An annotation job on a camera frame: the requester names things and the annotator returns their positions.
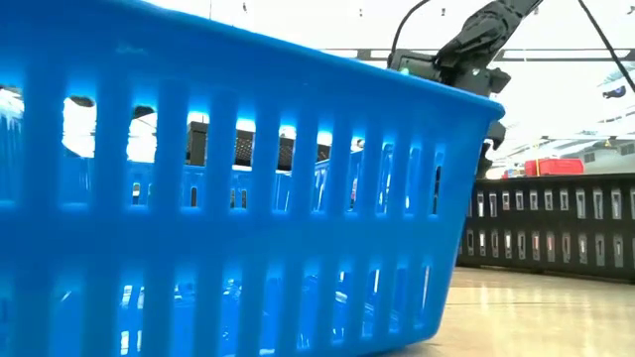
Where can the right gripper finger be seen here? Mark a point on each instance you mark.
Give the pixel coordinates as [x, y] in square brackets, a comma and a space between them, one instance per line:
[483, 163]

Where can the black plastic slotted basket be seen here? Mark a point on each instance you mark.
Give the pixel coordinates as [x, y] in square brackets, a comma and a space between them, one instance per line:
[546, 223]

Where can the blue plastic slotted basket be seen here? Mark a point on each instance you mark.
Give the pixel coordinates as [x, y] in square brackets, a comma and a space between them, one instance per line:
[248, 238]

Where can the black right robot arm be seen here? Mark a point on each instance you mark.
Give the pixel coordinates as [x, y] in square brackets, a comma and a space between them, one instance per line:
[491, 25]

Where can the red storage bin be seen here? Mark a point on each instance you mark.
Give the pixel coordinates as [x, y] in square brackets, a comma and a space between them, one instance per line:
[553, 167]

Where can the dark flat ceiling fixture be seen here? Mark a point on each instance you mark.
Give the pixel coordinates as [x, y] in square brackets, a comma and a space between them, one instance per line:
[614, 92]

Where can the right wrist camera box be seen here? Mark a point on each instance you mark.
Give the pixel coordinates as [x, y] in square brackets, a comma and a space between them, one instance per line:
[417, 64]

